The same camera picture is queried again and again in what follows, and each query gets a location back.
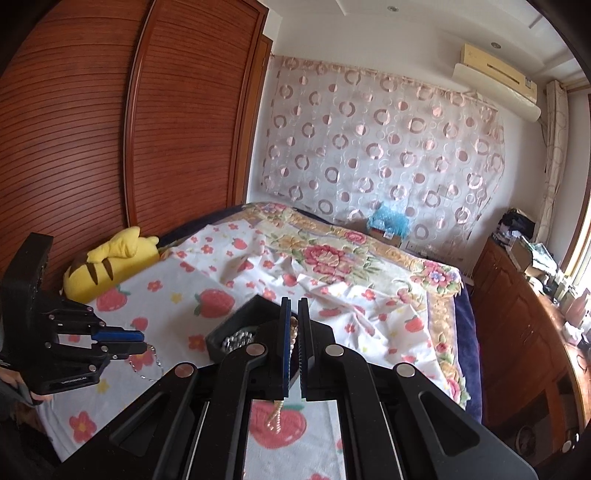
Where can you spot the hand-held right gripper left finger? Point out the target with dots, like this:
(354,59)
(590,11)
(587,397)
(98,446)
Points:
(284,350)

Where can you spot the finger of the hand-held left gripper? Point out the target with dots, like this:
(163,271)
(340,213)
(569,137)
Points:
(120,334)
(120,353)

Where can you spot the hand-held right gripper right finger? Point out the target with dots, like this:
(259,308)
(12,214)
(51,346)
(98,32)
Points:
(304,350)

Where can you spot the black square box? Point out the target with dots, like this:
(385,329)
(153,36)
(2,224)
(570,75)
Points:
(217,346)

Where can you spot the person's left hand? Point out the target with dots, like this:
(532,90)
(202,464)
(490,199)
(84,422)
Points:
(9,374)

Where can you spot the strawberry print bed sheet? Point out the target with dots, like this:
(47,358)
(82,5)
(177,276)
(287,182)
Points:
(152,314)

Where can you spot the yellow striped plush toy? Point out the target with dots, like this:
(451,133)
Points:
(106,263)

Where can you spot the floral blanket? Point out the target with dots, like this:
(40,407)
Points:
(332,254)

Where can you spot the small cardboard box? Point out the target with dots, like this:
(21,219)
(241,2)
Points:
(385,236)

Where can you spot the blue plastic bag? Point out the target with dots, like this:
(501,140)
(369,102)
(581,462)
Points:
(388,219)

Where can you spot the dark blue bed sheet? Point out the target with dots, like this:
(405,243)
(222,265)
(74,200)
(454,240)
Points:
(468,346)

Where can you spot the wooden slatted wardrobe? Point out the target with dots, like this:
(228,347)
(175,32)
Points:
(138,138)

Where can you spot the long wooden cabinet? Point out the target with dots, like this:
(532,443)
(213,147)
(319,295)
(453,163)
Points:
(517,350)

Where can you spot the pink circle pattern curtain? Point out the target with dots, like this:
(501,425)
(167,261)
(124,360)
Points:
(383,147)

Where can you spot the pile of dark clothes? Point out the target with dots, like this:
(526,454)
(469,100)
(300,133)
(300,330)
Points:
(515,224)

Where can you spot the open cardboard box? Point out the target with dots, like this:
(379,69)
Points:
(531,254)

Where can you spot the beige window curtain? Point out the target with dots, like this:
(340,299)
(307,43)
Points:
(554,157)

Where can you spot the white air conditioner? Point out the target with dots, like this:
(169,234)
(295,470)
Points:
(496,85)

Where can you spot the wooden frame window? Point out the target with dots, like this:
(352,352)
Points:
(579,240)

